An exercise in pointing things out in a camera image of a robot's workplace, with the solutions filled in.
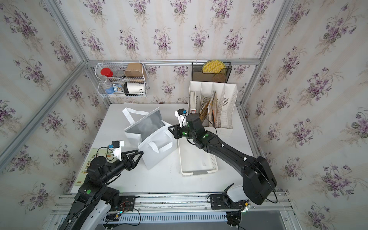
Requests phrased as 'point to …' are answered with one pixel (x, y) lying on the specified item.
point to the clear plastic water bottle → (109, 87)
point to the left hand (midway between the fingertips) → (142, 155)
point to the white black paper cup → (134, 87)
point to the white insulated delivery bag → (153, 136)
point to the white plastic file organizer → (226, 94)
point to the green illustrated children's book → (94, 153)
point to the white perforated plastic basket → (195, 161)
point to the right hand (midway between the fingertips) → (170, 128)
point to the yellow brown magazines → (209, 110)
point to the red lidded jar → (107, 72)
